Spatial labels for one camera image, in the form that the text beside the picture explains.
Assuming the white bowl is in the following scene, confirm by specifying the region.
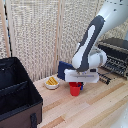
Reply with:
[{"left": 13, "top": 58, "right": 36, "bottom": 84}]
[{"left": 44, "top": 78, "right": 61, "bottom": 91}]

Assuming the yellow food in bowl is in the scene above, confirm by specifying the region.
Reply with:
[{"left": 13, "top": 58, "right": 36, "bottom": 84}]
[{"left": 46, "top": 76, "right": 59, "bottom": 86}]

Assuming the black wire rack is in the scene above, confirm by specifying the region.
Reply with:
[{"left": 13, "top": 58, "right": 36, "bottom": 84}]
[{"left": 98, "top": 71, "right": 113, "bottom": 85}]

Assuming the dark blue flat board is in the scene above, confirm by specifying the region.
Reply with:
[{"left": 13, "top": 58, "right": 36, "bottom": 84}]
[{"left": 57, "top": 60, "right": 76, "bottom": 82}]

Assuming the red plastic cup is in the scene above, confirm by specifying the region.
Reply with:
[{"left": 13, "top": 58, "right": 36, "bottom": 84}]
[{"left": 68, "top": 81, "right": 82, "bottom": 98}]

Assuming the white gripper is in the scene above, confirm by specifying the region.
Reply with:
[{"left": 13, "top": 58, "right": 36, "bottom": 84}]
[{"left": 64, "top": 67, "right": 101, "bottom": 91}]

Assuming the bamboo folding screen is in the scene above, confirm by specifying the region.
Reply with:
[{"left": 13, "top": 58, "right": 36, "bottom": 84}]
[{"left": 0, "top": 0, "right": 128, "bottom": 83}]

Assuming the black fabric storage box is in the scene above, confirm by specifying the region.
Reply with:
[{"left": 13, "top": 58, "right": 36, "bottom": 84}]
[{"left": 0, "top": 56, "right": 44, "bottom": 128}]

